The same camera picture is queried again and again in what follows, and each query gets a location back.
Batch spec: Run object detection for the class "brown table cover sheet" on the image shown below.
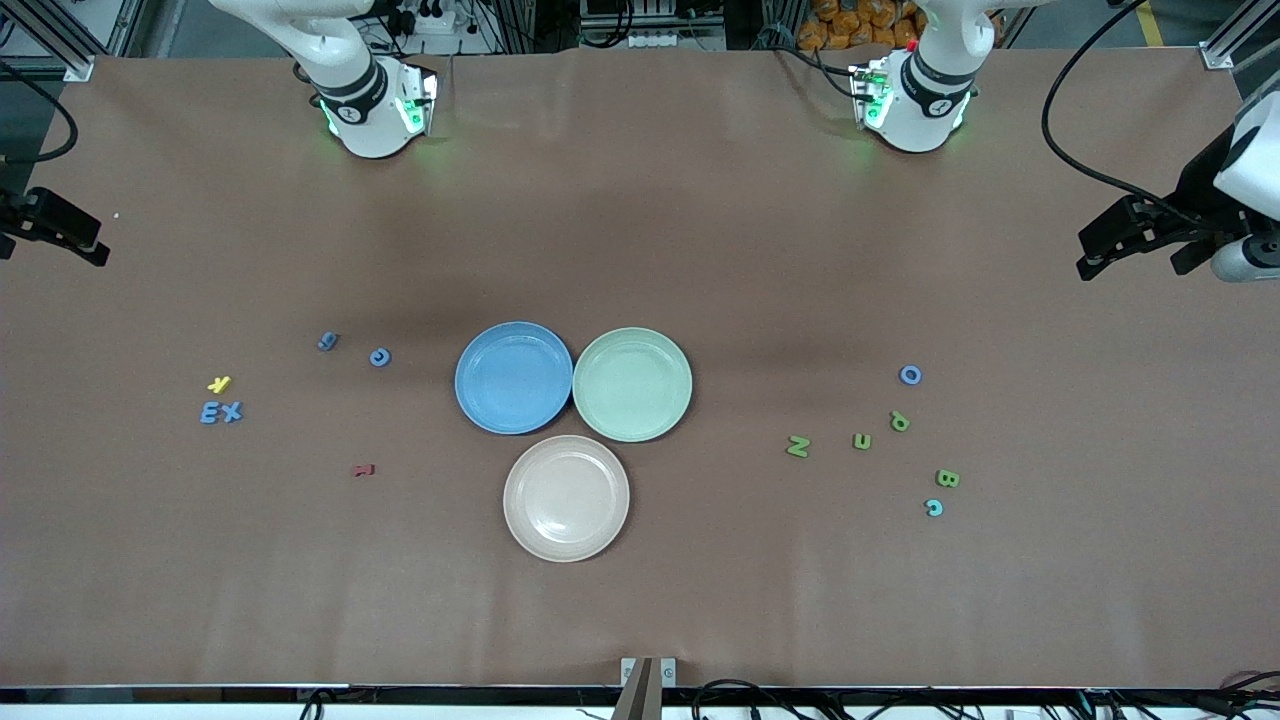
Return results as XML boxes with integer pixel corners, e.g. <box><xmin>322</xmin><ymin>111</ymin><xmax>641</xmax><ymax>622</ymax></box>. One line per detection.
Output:
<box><xmin>0</xmin><ymin>45</ymin><xmax>1280</xmax><ymax>691</ymax></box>

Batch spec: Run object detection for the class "aluminium frame profile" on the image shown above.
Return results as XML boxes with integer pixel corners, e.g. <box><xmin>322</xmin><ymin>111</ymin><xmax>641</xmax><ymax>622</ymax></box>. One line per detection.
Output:
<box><xmin>1200</xmin><ymin>0</ymin><xmax>1280</xmax><ymax>71</ymax></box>
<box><xmin>0</xmin><ymin>0</ymin><xmax>151</xmax><ymax>81</ymax></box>

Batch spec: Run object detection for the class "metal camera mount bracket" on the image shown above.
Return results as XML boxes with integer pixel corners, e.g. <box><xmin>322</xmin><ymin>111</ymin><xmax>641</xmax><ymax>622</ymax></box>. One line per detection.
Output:
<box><xmin>612</xmin><ymin>657</ymin><xmax>677</xmax><ymax>720</ymax></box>

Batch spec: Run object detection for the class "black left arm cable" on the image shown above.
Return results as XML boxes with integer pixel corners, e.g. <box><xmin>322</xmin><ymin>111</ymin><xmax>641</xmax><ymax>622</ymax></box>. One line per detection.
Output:
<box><xmin>1042</xmin><ymin>0</ymin><xmax>1201</xmax><ymax>226</ymax></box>

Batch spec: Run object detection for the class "green plate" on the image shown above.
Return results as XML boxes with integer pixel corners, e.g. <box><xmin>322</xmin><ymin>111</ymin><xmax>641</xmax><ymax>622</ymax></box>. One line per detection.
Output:
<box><xmin>572</xmin><ymin>327</ymin><xmax>694</xmax><ymax>443</ymax></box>

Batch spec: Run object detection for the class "blue plate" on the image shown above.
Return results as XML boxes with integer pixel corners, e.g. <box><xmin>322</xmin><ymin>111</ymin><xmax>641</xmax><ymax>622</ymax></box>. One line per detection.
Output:
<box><xmin>455</xmin><ymin>321</ymin><xmax>575</xmax><ymax>436</ymax></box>

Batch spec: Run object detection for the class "metal table edge rail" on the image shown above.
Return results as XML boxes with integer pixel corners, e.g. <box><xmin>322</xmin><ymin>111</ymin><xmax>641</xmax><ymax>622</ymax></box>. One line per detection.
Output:
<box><xmin>0</xmin><ymin>685</ymin><xmax>1280</xmax><ymax>706</ymax></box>

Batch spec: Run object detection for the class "bag of orange fruits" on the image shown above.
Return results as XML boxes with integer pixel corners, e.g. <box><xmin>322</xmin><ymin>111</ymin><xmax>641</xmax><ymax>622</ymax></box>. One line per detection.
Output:
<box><xmin>797</xmin><ymin>0</ymin><xmax>926</xmax><ymax>51</ymax></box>

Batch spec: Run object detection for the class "beige plate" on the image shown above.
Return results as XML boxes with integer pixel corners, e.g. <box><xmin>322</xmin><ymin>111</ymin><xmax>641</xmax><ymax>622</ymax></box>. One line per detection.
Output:
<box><xmin>503</xmin><ymin>435</ymin><xmax>631</xmax><ymax>563</ymax></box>

